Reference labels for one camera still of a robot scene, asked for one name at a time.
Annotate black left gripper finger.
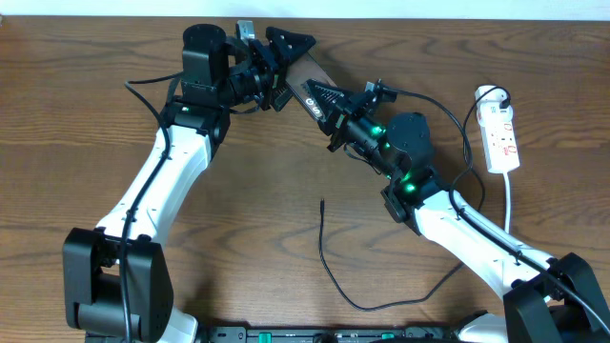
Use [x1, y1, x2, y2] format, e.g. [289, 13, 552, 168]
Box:
[270, 81, 293, 112]
[265, 27, 316, 69]

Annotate black left camera cable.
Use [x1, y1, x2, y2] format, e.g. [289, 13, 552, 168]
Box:
[118, 71, 185, 343]

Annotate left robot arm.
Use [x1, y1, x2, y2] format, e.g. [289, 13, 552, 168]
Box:
[62, 20, 315, 343]

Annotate white power strip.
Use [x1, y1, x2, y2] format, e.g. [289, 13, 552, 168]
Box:
[475, 85, 520, 174]

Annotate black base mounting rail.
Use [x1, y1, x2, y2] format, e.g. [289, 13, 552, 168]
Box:
[85, 324, 482, 343]

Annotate black charging cable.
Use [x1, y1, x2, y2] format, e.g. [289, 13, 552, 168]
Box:
[317, 85, 513, 313]

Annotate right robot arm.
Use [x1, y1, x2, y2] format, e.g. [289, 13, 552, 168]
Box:
[296, 79, 609, 342]

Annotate white power strip cord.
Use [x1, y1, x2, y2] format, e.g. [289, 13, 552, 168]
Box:
[502, 171, 514, 234]

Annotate Galaxy S25 Ultra smartphone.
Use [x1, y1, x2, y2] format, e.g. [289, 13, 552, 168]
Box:
[285, 53, 336, 122]

